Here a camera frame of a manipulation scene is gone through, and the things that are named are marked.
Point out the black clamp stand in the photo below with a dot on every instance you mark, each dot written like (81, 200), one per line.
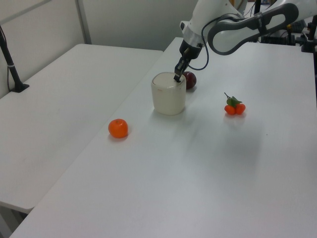
(309, 37)

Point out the black pole with base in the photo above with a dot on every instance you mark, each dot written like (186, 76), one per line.
(12, 72)

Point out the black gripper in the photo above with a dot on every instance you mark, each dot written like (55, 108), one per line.
(189, 50)

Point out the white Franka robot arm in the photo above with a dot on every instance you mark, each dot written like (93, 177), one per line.
(232, 22)

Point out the dark background equipment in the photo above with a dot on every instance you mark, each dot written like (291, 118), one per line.
(280, 34)

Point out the orange mandarin fruit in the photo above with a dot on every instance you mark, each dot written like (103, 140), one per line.
(118, 128)

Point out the small oranges with leaves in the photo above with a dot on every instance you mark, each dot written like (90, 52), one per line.
(231, 109)

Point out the white table leg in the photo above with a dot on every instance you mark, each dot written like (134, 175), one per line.
(5, 223)

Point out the dark red apple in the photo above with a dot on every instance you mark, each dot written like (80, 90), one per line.
(191, 79)

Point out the grey metal frame post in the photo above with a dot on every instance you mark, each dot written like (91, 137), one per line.
(84, 22)

